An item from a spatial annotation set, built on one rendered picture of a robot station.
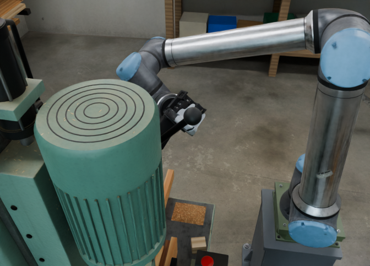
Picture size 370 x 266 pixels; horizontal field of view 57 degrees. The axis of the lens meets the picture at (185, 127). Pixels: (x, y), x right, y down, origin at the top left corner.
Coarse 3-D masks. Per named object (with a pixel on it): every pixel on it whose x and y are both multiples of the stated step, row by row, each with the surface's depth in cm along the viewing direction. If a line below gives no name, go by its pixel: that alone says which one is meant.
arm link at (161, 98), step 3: (165, 93) 97; (168, 93) 96; (171, 93) 96; (159, 96) 97; (162, 96) 95; (165, 96) 95; (168, 96) 95; (171, 96) 95; (174, 96) 95; (156, 99) 97; (159, 99) 95; (162, 99) 94; (165, 99) 95; (156, 102) 95; (159, 102) 94; (159, 105) 95; (159, 108) 95; (159, 111) 95; (159, 114) 95
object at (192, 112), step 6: (192, 108) 63; (186, 114) 62; (192, 114) 62; (198, 114) 62; (186, 120) 63; (192, 120) 62; (198, 120) 63; (174, 126) 66; (180, 126) 65; (168, 132) 67; (174, 132) 66; (162, 138) 68
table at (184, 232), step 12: (168, 204) 109; (204, 204) 109; (168, 216) 106; (168, 228) 103; (180, 228) 103; (192, 228) 103; (204, 228) 103; (180, 240) 100; (180, 252) 97; (180, 264) 94
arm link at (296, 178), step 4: (300, 156) 127; (304, 156) 127; (300, 160) 125; (296, 164) 127; (300, 164) 123; (296, 168) 126; (300, 168) 123; (296, 172) 126; (300, 172) 123; (292, 176) 131; (296, 176) 126; (300, 176) 124; (292, 180) 129; (296, 180) 124; (300, 180) 122; (292, 184) 126; (296, 184) 123; (292, 188) 124
